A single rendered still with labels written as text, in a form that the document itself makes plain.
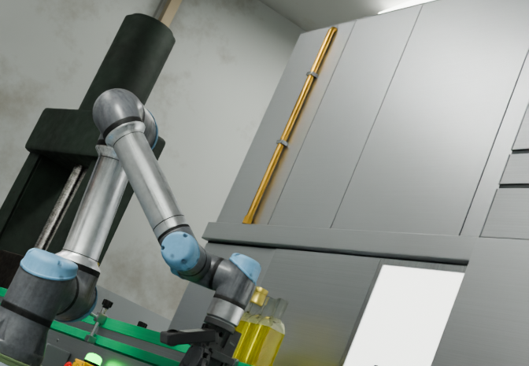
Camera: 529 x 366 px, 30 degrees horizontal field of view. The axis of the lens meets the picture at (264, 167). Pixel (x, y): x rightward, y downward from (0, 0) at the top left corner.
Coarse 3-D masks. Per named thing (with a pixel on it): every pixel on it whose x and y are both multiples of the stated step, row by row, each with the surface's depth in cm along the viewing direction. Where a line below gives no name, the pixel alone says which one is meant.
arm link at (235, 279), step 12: (228, 264) 214; (240, 264) 213; (252, 264) 214; (216, 276) 213; (228, 276) 213; (240, 276) 212; (252, 276) 213; (216, 288) 214; (228, 288) 212; (240, 288) 212; (252, 288) 214; (228, 300) 211; (240, 300) 212
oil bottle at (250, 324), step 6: (252, 318) 238; (258, 318) 236; (246, 324) 238; (252, 324) 236; (246, 330) 237; (252, 330) 235; (246, 336) 236; (240, 342) 236; (246, 342) 234; (240, 348) 235; (234, 354) 236; (240, 354) 234; (240, 360) 233
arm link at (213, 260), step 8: (208, 256) 213; (216, 256) 217; (208, 264) 213; (216, 264) 214; (176, 272) 217; (200, 272) 211; (208, 272) 214; (192, 280) 215; (200, 280) 215; (208, 280) 214; (208, 288) 217
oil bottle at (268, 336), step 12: (264, 324) 231; (276, 324) 231; (252, 336) 233; (264, 336) 229; (276, 336) 231; (252, 348) 231; (264, 348) 229; (276, 348) 231; (252, 360) 228; (264, 360) 229
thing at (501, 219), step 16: (528, 112) 163; (528, 128) 161; (512, 144) 162; (528, 144) 159; (512, 160) 160; (528, 160) 157; (512, 176) 158; (528, 176) 156; (496, 192) 160; (512, 192) 157; (528, 192) 154; (496, 208) 158; (512, 208) 155; (528, 208) 152; (496, 224) 156; (512, 224) 153; (528, 224) 150
